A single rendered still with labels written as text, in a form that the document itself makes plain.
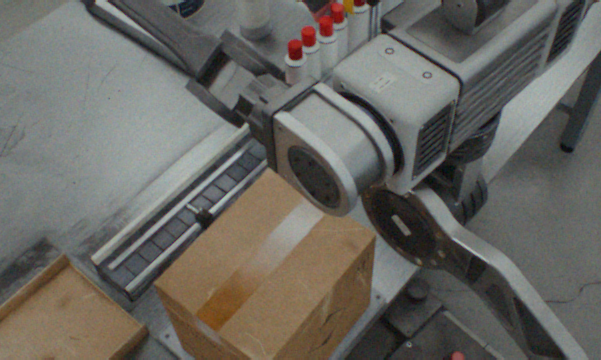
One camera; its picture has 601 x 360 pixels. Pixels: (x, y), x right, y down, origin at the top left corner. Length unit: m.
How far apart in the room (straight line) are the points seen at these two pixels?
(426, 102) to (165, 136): 1.03
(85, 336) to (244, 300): 0.46
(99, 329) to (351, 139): 0.83
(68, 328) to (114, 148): 0.48
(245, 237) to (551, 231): 1.63
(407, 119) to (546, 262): 1.80
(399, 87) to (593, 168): 2.07
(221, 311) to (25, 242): 0.66
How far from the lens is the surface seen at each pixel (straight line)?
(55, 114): 1.88
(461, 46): 0.89
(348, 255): 1.15
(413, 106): 0.80
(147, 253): 1.49
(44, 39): 2.11
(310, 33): 1.56
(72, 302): 1.53
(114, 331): 1.47
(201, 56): 0.97
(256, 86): 0.89
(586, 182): 2.80
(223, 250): 1.17
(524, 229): 2.60
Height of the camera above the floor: 2.11
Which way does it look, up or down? 53 degrees down
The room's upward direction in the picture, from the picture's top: 4 degrees counter-clockwise
